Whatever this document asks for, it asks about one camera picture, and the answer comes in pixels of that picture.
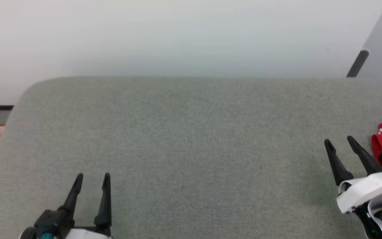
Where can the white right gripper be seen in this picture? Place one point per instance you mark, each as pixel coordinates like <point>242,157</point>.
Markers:
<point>363,192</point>

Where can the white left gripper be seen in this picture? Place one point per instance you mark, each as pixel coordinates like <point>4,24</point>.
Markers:
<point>85,232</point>

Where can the dark grey bar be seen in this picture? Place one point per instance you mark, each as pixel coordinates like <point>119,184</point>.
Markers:
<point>358,63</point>

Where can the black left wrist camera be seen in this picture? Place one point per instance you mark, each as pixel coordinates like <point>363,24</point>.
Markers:
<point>50,220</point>

